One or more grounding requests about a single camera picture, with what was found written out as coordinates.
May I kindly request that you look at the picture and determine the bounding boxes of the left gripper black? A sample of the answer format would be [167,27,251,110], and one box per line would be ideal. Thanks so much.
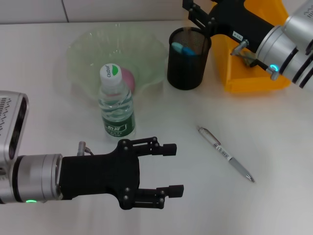
[60,136,185,211]

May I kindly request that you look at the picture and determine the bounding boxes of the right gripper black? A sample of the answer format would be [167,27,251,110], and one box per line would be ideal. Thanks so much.
[182,0,275,53]

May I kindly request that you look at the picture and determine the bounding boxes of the blue and teal scissors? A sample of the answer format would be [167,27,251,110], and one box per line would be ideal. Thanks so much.
[170,42,197,57]

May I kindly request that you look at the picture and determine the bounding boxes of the clear water bottle green label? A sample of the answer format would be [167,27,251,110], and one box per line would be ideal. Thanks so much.
[97,63,136,139]

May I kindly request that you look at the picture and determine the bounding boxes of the black mesh pen holder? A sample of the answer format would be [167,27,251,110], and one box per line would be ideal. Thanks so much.
[166,26,212,91]

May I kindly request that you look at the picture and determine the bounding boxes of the clear silver ballpoint pen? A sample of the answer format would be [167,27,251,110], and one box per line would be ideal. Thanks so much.
[196,125,256,183]

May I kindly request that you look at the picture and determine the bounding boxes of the pink peach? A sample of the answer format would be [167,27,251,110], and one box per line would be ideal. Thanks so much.
[120,68,136,93]

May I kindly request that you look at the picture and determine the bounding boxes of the green glass fruit plate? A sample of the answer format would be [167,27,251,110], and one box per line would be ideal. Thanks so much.
[66,23,169,101]

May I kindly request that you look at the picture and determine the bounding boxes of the yellow plastic storage bin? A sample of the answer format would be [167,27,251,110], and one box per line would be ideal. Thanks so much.
[209,0,293,94]

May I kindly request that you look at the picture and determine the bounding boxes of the right gripper cable with connector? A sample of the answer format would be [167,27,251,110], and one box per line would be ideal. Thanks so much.
[230,39,280,81]

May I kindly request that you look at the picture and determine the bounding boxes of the gripper cable with connector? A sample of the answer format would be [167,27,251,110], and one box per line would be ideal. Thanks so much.
[230,39,280,81]
[77,141,95,157]

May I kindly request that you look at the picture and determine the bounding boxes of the left gripper cable with connector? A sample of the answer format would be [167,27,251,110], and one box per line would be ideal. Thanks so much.
[77,141,95,157]

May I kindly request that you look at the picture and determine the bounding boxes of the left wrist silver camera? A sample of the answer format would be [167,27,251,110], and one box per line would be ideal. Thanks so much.
[0,91,30,169]

